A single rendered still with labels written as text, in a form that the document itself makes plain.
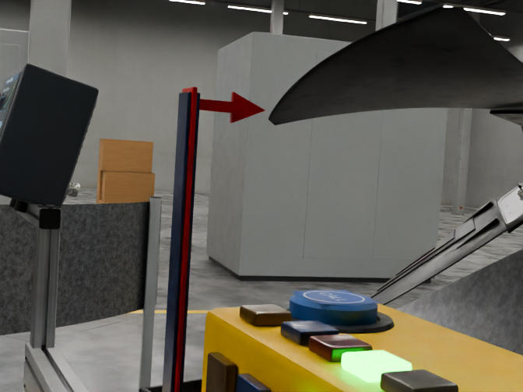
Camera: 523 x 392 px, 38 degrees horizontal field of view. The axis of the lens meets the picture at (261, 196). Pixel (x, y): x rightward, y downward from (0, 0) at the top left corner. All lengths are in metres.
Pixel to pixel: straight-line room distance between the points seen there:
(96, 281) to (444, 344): 2.36
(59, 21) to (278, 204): 2.88
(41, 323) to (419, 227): 6.56
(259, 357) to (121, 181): 8.46
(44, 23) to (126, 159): 3.99
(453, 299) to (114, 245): 2.07
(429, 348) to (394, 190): 7.04
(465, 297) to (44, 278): 0.60
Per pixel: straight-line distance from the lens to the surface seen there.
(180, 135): 0.58
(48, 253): 1.09
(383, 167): 7.29
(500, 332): 0.69
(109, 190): 8.74
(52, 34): 4.96
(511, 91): 0.67
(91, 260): 2.62
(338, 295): 0.35
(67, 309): 2.59
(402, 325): 0.35
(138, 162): 8.77
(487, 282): 0.72
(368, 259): 7.32
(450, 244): 0.83
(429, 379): 0.25
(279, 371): 0.29
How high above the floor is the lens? 1.14
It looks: 3 degrees down
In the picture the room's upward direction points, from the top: 4 degrees clockwise
